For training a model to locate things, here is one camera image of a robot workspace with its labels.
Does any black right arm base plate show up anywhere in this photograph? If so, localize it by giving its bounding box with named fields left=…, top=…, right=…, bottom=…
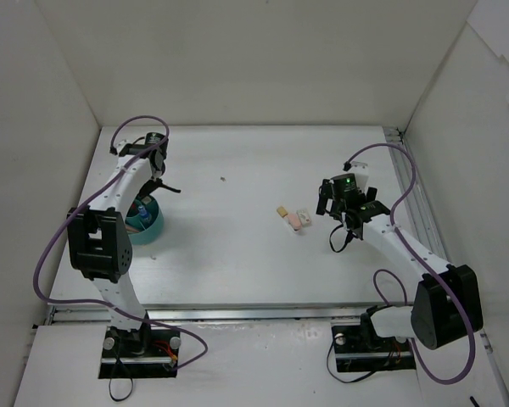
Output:
left=330, top=325, right=417, bottom=374

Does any clear blue-cap glue bottle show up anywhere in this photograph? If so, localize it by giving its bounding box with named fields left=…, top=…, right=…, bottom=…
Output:
left=137, top=204, right=153, bottom=225

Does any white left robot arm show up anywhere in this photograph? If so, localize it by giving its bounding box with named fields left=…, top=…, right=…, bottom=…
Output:
left=67, top=132, right=168, bottom=356

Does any aluminium front rail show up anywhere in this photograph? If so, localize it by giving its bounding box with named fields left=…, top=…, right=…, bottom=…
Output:
left=45, top=301, right=383, bottom=324

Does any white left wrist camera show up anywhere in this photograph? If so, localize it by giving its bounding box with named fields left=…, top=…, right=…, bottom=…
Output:
left=109, top=140, right=130, bottom=156

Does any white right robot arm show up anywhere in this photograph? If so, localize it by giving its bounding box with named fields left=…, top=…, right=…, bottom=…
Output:
left=316, top=173, right=484, bottom=349

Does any teal round pen holder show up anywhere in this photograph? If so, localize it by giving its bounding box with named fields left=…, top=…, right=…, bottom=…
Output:
left=125, top=195, right=164, bottom=246

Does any orange highlighter pen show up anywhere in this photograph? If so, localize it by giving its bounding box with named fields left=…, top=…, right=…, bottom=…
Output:
left=126, top=225, right=141, bottom=233

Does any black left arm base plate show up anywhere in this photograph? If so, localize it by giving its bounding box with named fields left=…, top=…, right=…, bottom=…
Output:
left=98, top=328, right=182, bottom=379

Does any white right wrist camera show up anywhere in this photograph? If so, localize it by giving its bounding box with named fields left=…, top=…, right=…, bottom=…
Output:
left=344, top=161, right=369, bottom=191

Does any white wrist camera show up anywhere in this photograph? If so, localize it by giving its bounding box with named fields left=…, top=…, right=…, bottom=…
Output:
left=109, top=140, right=130, bottom=156
left=344, top=161, right=369, bottom=191

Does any yellow eraser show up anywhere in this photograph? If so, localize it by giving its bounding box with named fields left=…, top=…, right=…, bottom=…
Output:
left=277, top=206, right=288, bottom=217

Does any white boxed eraser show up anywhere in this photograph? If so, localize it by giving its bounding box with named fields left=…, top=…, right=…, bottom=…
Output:
left=296, top=209, right=312, bottom=227

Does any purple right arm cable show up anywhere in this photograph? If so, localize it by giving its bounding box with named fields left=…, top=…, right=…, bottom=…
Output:
left=345, top=142, right=477, bottom=385

